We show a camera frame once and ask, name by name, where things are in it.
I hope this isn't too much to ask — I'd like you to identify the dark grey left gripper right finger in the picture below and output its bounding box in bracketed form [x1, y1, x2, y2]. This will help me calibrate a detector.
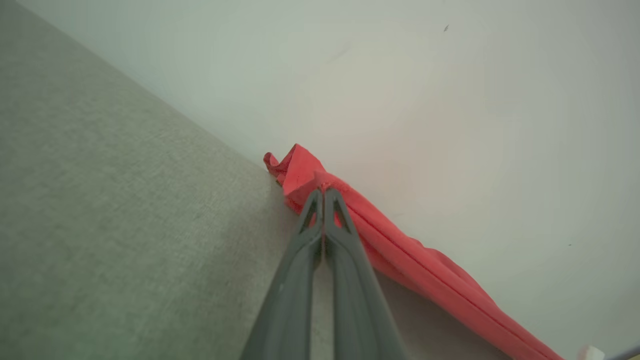
[324, 187, 408, 360]

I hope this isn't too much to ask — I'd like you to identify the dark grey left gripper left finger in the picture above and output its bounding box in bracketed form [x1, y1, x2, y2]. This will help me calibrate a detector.
[240, 188, 325, 360]

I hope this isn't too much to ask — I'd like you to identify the red basketball jersey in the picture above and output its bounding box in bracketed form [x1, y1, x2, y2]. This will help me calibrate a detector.
[263, 143, 606, 360]

